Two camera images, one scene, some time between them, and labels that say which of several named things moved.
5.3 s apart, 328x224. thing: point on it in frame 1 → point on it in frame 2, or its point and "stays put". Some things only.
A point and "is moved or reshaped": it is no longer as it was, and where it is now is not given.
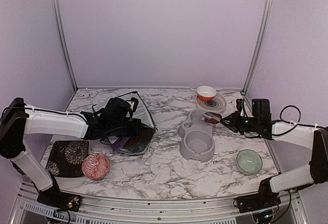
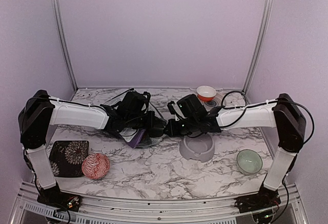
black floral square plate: (66, 158) stays put
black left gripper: (136, 129) → (150, 123)
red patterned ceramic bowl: (96, 166) stays put
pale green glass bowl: (249, 162) stays put
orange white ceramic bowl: (206, 93) stays put
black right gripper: (230, 118) → (174, 131)
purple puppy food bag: (138, 141) is moved or reshaped
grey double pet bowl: (197, 141) stays put
